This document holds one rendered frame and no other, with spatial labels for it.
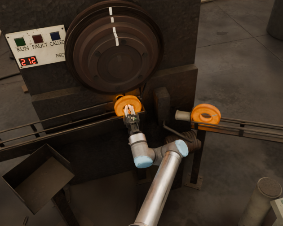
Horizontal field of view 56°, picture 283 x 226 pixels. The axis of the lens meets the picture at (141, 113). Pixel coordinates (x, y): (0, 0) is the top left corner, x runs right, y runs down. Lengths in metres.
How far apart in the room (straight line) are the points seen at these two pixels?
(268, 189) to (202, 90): 1.52
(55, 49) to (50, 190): 0.71
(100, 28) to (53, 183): 0.81
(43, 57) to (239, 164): 1.63
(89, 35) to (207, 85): 1.91
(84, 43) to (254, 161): 1.65
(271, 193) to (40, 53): 1.35
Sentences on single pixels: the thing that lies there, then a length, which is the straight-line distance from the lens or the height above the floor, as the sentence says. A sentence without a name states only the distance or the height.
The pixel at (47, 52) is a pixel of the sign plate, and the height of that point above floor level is 1.12.
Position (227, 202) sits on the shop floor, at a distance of 2.07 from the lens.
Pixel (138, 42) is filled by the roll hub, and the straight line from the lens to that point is 1.18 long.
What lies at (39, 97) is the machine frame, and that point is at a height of 0.87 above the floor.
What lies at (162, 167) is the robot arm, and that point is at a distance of 1.27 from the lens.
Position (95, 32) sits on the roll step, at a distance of 1.18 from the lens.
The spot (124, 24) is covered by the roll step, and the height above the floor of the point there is 1.28.
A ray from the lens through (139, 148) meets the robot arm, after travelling 1.37.
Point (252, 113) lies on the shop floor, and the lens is 2.69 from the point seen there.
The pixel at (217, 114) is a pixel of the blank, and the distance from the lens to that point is 1.51.
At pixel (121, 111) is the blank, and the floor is 0.73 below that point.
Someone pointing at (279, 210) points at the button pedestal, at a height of 0.60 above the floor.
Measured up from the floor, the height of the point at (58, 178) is 0.60.
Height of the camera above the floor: 1.80
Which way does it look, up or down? 45 degrees down
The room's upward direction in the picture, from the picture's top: 4 degrees counter-clockwise
